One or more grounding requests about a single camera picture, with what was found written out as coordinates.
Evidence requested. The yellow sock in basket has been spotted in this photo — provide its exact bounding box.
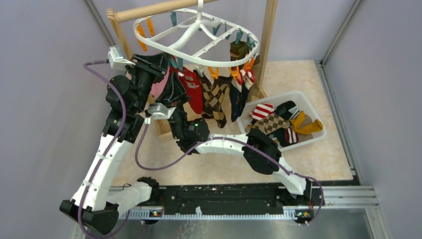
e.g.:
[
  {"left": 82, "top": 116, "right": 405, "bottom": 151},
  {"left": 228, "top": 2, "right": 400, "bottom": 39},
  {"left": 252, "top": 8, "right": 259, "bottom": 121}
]
[{"left": 290, "top": 111, "right": 323, "bottom": 135}]

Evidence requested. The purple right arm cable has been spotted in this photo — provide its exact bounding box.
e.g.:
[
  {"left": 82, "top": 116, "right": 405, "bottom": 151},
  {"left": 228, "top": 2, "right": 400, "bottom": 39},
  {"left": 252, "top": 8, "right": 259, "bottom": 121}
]
[{"left": 134, "top": 117, "right": 325, "bottom": 227}]

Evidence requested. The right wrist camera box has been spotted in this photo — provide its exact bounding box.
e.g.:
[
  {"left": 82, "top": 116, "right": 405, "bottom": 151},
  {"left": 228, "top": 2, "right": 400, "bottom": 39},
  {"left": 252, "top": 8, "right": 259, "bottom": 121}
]
[{"left": 147, "top": 103, "right": 176, "bottom": 120}]

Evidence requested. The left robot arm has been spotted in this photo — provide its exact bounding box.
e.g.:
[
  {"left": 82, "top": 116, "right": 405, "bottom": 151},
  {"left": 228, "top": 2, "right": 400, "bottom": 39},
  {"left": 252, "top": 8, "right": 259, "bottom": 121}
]
[{"left": 59, "top": 53, "right": 171, "bottom": 239}]

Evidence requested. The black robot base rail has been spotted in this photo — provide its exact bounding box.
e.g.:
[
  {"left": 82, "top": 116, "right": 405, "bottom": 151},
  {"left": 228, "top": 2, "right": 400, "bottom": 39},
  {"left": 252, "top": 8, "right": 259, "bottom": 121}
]
[{"left": 128, "top": 175, "right": 330, "bottom": 225}]

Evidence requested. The navy white red hanging sock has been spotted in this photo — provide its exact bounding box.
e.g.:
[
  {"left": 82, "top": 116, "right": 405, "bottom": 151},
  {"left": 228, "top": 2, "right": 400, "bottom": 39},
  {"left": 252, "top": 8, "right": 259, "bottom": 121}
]
[{"left": 229, "top": 69, "right": 255, "bottom": 122}]

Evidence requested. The white round clip hanger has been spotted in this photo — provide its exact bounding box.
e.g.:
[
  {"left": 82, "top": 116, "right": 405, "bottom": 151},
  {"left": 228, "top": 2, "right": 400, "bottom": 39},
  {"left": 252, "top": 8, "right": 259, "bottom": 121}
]
[{"left": 133, "top": 5, "right": 260, "bottom": 68}]

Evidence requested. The olive striped hanging sock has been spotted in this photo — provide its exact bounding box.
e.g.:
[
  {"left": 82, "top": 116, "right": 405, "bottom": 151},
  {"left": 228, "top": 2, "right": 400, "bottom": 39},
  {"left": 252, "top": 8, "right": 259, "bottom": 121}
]
[{"left": 229, "top": 41, "right": 249, "bottom": 61}]

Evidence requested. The pink cloth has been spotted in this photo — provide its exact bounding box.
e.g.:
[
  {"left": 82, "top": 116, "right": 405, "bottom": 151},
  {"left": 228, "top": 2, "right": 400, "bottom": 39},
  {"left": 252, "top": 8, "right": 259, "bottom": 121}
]
[{"left": 150, "top": 73, "right": 169, "bottom": 98}]

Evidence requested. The black sock in basket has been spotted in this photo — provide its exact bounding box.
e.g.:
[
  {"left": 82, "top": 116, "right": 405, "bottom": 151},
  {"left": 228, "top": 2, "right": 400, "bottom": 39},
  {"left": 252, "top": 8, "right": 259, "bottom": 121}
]
[{"left": 273, "top": 100, "right": 301, "bottom": 147}]

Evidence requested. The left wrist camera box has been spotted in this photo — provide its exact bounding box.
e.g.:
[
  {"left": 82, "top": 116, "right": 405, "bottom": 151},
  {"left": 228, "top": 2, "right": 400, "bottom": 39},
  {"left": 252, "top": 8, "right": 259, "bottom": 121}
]
[{"left": 107, "top": 45, "right": 135, "bottom": 71}]

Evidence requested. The teal clothes clip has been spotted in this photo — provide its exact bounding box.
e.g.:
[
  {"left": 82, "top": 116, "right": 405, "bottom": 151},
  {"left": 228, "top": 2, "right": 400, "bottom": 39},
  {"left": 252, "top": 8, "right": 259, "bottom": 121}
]
[
  {"left": 170, "top": 56, "right": 178, "bottom": 69},
  {"left": 176, "top": 57, "right": 184, "bottom": 73}
]

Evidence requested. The white clothes clip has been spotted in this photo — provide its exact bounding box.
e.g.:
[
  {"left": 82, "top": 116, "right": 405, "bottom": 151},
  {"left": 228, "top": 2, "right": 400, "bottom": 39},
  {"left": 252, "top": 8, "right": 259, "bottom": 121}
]
[{"left": 195, "top": 65, "right": 204, "bottom": 77}]

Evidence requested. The wooden hanger rack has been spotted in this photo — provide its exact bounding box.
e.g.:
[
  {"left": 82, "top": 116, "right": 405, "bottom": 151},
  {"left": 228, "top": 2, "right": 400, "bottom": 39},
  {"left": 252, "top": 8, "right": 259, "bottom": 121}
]
[{"left": 106, "top": 0, "right": 278, "bottom": 141}]

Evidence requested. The brown argyle sock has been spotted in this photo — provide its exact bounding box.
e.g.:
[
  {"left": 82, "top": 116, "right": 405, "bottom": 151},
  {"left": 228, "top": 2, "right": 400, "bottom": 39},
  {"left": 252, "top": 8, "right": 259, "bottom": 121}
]
[
  {"left": 210, "top": 76, "right": 233, "bottom": 128},
  {"left": 194, "top": 69, "right": 217, "bottom": 119}
]

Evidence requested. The white plastic laundry basket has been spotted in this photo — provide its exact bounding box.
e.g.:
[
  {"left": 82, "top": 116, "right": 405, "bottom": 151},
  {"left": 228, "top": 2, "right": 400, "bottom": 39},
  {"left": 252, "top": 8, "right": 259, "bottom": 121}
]
[{"left": 236, "top": 91, "right": 327, "bottom": 152}]

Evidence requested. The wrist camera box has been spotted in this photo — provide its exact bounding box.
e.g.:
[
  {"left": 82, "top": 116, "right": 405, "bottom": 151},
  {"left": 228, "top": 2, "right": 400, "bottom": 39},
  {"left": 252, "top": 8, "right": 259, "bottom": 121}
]
[
  {"left": 147, "top": 103, "right": 176, "bottom": 120},
  {"left": 107, "top": 45, "right": 135, "bottom": 71}
]

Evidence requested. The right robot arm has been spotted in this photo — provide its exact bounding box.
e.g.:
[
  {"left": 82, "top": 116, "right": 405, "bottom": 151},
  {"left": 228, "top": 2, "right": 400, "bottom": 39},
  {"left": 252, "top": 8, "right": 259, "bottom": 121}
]
[{"left": 157, "top": 72, "right": 312, "bottom": 205}]

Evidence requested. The red white striped sock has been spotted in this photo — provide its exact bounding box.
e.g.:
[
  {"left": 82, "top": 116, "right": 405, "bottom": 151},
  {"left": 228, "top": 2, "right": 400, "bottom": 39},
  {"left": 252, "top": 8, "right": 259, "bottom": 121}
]
[{"left": 169, "top": 56, "right": 179, "bottom": 71}]

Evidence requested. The beige argyle sock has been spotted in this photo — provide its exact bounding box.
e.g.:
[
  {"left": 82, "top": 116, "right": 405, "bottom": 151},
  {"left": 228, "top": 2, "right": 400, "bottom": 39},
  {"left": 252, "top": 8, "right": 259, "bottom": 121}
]
[{"left": 252, "top": 113, "right": 291, "bottom": 135}]

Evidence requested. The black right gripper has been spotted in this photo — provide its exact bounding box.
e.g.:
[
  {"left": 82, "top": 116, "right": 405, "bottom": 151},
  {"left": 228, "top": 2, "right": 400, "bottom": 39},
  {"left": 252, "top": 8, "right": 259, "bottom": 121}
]
[{"left": 154, "top": 72, "right": 190, "bottom": 142}]

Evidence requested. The orange clothes clip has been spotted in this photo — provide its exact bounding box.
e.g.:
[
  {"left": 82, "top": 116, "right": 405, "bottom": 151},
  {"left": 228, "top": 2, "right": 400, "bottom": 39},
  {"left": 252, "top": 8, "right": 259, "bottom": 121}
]
[
  {"left": 243, "top": 57, "right": 255, "bottom": 72},
  {"left": 208, "top": 66, "right": 219, "bottom": 80},
  {"left": 229, "top": 66, "right": 242, "bottom": 82}
]

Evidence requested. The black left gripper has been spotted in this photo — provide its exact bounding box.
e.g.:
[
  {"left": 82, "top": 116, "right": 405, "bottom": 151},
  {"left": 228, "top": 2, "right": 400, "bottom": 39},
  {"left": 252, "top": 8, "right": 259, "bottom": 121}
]
[{"left": 131, "top": 51, "right": 176, "bottom": 112}]

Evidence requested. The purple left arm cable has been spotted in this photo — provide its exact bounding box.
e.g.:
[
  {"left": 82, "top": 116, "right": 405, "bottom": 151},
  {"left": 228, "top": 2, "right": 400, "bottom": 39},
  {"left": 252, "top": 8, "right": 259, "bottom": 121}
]
[{"left": 77, "top": 60, "right": 147, "bottom": 239}]

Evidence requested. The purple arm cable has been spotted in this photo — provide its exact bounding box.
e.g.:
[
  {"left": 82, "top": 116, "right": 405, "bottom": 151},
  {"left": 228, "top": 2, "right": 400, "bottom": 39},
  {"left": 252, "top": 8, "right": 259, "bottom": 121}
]
[
  {"left": 134, "top": 117, "right": 325, "bottom": 227},
  {"left": 77, "top": 60, "right": 147, "bottom": 239}
]

